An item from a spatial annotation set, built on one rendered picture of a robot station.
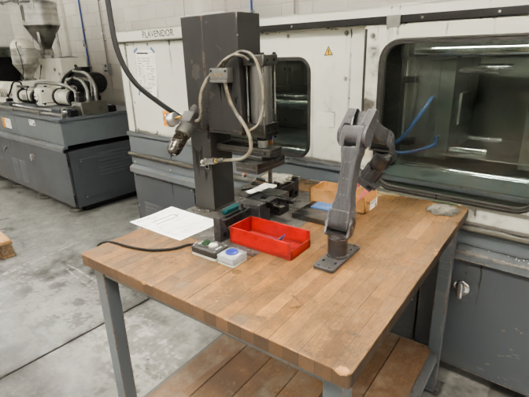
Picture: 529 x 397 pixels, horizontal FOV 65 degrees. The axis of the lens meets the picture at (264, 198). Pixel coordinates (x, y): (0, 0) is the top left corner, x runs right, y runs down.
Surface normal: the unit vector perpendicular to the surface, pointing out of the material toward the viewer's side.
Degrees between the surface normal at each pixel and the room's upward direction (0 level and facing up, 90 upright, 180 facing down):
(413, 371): 0
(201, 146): 90
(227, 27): 90
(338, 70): 90
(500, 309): 90
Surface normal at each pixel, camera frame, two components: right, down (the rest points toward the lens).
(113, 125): 0.77, 0.19
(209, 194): -0.59, 0.29
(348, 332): -0.03, -0.94
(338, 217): -0.56, 0.01
